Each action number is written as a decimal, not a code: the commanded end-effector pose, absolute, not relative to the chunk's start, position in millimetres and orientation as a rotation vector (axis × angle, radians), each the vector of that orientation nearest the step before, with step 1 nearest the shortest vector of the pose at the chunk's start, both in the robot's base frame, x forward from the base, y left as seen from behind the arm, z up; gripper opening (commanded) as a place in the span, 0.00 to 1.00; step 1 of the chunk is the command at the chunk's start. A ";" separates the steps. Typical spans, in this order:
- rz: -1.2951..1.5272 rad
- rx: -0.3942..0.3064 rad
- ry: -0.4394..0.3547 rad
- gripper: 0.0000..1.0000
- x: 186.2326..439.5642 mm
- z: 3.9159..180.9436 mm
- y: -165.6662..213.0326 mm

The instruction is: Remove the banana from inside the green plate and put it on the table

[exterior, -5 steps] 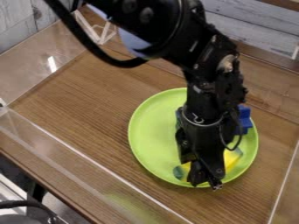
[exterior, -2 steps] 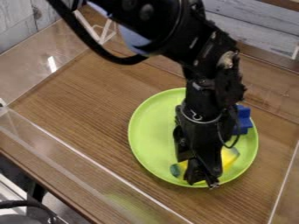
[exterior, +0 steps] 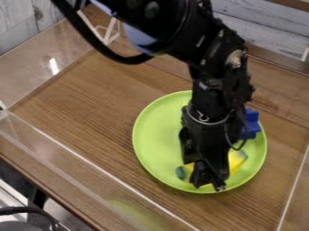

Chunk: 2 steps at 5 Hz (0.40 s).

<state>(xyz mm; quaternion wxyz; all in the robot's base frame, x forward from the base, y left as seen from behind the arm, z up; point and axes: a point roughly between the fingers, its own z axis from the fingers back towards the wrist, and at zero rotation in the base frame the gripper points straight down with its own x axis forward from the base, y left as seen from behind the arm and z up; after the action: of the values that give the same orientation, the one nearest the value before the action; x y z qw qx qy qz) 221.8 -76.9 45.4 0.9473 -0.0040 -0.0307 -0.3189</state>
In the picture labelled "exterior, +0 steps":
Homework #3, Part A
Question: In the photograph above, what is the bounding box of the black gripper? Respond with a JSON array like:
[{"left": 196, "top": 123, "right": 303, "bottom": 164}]
[{"left": 179, "top": 105, "right": 240, "bottom": 192}]

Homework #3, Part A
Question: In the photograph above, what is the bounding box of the yellow toy banana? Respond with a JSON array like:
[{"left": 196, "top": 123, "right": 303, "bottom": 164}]
[{"left": 175, "top": 150, "right": 248, "bottom": 183}]

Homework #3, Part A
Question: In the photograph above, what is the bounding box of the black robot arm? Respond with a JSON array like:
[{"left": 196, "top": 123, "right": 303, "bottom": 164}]
[{"left": 50, "top": 0, "right": 254, "bottom": 191}]

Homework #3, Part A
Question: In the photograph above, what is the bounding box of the green round plate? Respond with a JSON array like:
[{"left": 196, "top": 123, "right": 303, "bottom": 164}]
[{"left": 131, "top": 90, "right": 267, "bottom": 194}]

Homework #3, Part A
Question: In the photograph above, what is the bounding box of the blue plastic block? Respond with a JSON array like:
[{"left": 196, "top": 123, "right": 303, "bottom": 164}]
[{"left": 240, "top": 107, "right": 262, "bottom": 139}]

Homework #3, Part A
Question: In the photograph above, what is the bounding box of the clear acrylic enclosure wall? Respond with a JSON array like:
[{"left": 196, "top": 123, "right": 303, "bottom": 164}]
[{"left": 0, "top": 109, "right": 199, "bottom": 231}]

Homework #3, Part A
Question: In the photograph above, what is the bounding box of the clear acrylic corner bracket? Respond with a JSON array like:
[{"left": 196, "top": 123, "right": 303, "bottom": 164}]
[{"left": 77, "top": 10, "right": 120, "bottom": 45}]

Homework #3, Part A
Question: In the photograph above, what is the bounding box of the black cable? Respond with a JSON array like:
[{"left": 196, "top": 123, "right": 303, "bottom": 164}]
[{"left": 0, "top": 206, "right": 57, "bottom": 231}]

